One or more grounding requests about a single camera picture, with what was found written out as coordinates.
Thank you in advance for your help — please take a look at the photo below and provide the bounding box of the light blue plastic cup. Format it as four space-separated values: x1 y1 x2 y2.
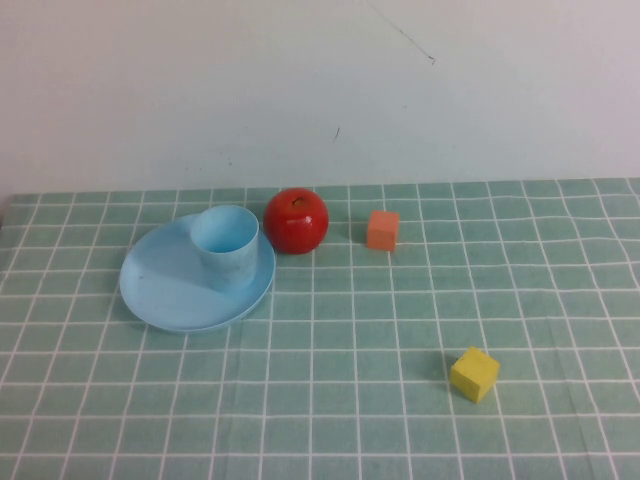
190 204 260 293

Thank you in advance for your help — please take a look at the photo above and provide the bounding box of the light blue plastic plate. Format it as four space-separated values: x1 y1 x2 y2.
118 213 277 335

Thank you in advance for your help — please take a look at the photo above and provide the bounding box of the red toy apple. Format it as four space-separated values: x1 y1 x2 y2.
262 187 331 256

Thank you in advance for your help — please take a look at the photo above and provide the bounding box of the orange foam cube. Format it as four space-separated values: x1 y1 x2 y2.
365 209 401 252

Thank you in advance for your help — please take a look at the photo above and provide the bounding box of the green checked tablecloth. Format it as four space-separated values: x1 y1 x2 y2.
0 178 640 480

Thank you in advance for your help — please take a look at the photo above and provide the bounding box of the yellow foam cube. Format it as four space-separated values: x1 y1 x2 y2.
449 345 501 404

